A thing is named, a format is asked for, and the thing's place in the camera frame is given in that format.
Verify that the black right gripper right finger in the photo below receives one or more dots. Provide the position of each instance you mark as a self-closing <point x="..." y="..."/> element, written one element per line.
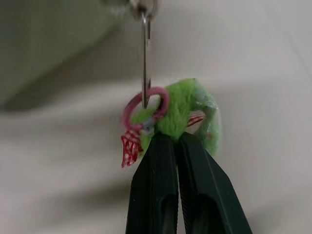
<point x="207" y="190"/>

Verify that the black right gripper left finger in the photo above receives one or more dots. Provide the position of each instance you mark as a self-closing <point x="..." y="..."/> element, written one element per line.
<point x="156" y="185"/>

